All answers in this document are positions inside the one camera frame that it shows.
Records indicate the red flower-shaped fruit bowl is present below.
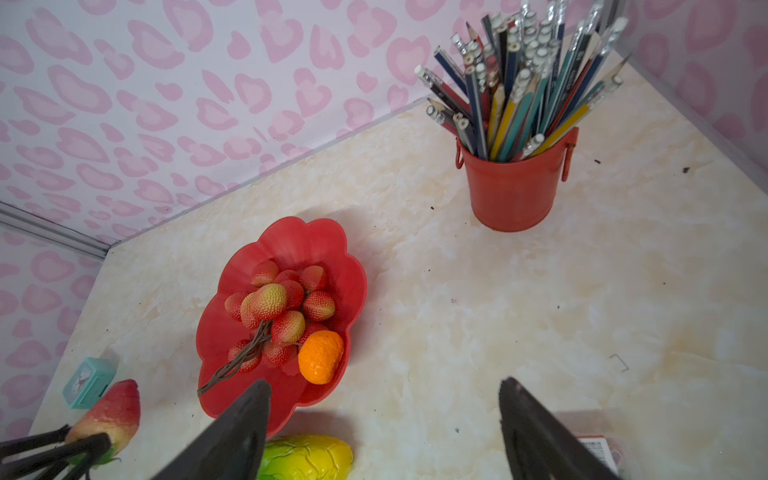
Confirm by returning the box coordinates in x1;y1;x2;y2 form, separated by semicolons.
196;217;367;438

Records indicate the red pencil bucket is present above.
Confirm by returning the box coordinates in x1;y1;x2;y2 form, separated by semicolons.
455;127;579;232

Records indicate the bundle of pencils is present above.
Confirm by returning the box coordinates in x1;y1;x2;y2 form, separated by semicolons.
414;1;629;163

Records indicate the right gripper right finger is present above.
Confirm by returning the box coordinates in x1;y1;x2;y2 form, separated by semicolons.
498;377;618;479

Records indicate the red lychee bunch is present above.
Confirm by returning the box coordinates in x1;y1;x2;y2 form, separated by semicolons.
197;260;336;397

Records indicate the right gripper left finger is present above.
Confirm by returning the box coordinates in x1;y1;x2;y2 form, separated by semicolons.
155;380;272;479

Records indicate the white labelled packet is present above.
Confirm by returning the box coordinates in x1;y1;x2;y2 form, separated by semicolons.
555;410;619;476

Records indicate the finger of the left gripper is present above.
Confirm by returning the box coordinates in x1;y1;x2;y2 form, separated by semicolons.
1;425;112;479

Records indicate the pink-red fake strawberry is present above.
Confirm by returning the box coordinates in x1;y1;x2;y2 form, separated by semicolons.
64;379;141;466

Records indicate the small teal clock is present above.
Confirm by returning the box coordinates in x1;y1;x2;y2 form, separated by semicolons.
62;357;116;410

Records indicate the green-yellow fake mango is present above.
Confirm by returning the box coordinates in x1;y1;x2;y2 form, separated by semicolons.
257;434;354;479

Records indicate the small fake orange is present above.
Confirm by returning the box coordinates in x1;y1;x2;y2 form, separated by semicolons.
298;330;344;385

